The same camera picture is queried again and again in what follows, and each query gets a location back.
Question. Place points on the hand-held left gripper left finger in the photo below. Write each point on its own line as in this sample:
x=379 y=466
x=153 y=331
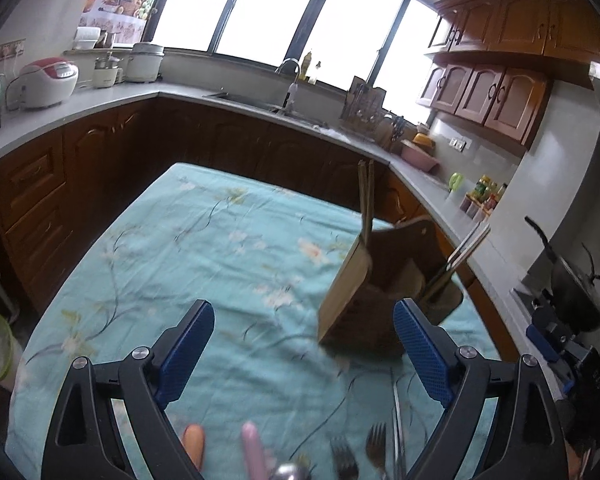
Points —
x=187 y=355

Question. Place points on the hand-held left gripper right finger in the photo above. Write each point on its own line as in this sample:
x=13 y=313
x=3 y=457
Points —
x=422 y=355

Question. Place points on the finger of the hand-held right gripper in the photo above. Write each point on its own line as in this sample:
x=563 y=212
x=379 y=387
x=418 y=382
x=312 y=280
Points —
x=542 y=344
x=550 y=312

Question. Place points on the wooden utensil holder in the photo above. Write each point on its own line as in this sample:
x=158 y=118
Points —
x=365 y=310

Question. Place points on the wooden chopstick red patterned end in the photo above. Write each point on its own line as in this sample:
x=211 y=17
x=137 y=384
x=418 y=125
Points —
x=371 y=200
x=363 y=200

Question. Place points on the black wok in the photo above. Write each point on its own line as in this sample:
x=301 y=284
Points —
x=572 y=285

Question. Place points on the floral teal tablecloth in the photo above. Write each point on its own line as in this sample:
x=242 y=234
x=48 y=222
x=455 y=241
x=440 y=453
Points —
x=205 y=260

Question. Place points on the large steel fork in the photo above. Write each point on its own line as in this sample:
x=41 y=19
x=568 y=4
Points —
x=376 y=447

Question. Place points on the small steel fork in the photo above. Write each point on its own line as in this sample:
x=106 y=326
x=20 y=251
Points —
x=342 y=460

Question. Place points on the cluster of condiment bottles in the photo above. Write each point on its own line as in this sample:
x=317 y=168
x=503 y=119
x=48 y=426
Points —
x=485 y=197

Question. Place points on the grey kitchen countertop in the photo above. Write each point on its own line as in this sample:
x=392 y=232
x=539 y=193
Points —
x=450 y=210

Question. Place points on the steel spoon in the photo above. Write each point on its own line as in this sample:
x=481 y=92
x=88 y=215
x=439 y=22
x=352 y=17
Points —
x=290 y=472

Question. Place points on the green cup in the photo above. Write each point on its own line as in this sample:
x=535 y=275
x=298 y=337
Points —
x=456 y=181

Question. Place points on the pink basin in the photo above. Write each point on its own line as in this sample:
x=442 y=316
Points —
x=420 y=157

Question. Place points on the yellow bowl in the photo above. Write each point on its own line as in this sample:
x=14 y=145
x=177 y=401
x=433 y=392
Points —
x=423 y=139

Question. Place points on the knife block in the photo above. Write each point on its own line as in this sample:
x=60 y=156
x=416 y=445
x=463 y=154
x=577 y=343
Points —
x=397 y=134

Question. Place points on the wooden base cabinets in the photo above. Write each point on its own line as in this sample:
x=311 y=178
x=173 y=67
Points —
x=80 y=160

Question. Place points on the dish rack with cutting boards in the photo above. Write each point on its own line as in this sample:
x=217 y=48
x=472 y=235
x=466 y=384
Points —
x=362 y=110

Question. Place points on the steel sink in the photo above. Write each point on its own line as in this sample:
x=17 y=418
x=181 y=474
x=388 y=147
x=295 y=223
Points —
x=245 y=101

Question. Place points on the chrome faucet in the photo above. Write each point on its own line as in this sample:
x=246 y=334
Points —
x=292 y=85

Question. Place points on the small white appliance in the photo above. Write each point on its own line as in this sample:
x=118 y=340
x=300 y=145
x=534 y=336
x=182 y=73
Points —
x=107 y=71

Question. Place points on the white cooking pot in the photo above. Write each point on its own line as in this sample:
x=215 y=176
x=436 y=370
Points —
x=145 y=62

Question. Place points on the red and white rice cooker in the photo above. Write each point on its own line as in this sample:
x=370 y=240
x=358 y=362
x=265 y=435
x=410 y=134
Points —
x=45 y=82

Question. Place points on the yellow oil bottle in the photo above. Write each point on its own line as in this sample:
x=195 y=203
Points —
x=307 y=66

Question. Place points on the white storage box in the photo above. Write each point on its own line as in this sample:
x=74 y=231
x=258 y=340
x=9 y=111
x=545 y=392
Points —
x=87 y=38

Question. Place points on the kitchen window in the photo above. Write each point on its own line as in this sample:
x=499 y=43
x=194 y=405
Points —
x=270 y=10

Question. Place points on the small wall socket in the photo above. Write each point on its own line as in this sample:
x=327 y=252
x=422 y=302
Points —
x=457 y=143

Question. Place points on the wooden wall cabinets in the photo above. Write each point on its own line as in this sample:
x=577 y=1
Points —
x=505 y=35

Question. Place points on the long wall socket strip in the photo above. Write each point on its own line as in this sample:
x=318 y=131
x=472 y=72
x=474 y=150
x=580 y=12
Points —
x=5 y=50

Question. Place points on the tropical fruit wall poster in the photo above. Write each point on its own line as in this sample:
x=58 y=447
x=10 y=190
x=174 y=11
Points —
x=122 y=0

